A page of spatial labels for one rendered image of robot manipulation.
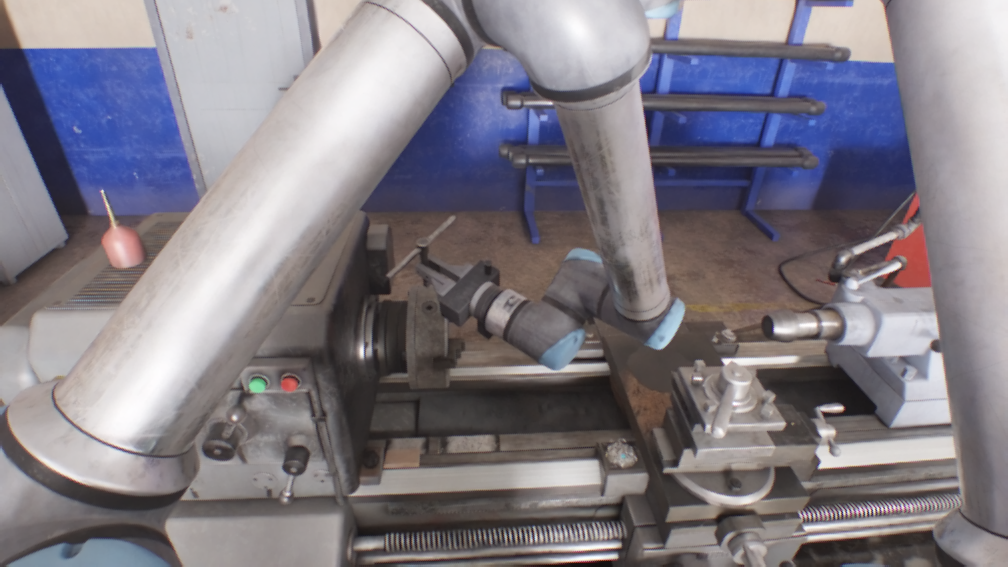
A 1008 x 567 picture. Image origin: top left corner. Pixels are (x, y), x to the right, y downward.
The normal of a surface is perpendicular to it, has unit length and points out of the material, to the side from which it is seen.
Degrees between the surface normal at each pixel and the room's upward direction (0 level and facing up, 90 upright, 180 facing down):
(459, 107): 90
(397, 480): 36
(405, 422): 0
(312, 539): 32
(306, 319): 45
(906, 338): 88
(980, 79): 72
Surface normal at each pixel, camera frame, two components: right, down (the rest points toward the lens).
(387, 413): 0.03, -0.87
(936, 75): -0.98, 0.03
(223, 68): 0.07, 0.51
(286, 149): 0.03, -0.18
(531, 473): 0.07, -0.40
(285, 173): 0.24, -0.04
